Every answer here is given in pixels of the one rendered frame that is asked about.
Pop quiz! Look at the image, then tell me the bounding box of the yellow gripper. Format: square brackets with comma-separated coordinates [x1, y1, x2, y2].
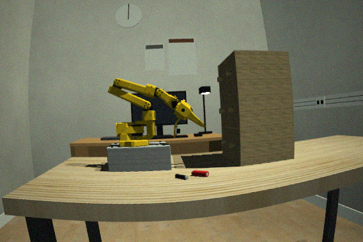
[173, 100, 205, 138]

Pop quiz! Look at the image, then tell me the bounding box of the black aa battery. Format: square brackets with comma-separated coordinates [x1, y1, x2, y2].
[175, 174, 189, 179]

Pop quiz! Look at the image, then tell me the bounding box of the red aa battery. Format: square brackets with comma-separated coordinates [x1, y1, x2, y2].
[191, 170, 209, 177]

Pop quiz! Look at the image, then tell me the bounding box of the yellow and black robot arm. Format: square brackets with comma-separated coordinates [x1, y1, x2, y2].
[108, 79, 180, 147]

